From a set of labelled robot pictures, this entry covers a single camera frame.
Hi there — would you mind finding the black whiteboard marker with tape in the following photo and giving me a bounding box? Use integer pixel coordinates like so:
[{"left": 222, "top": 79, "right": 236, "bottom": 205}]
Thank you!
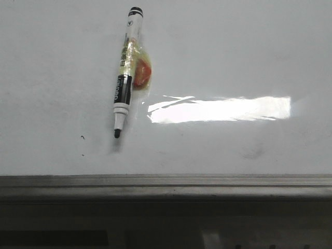
[{"left": 113, "top": 6, "right": 152, "bottom": 139}]

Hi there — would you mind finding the white whiteboard with metal frame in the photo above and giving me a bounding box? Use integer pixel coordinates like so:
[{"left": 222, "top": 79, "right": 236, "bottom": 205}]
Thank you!
[{"left": 1, "top": 1, "right": 331, "bottom": 203}]

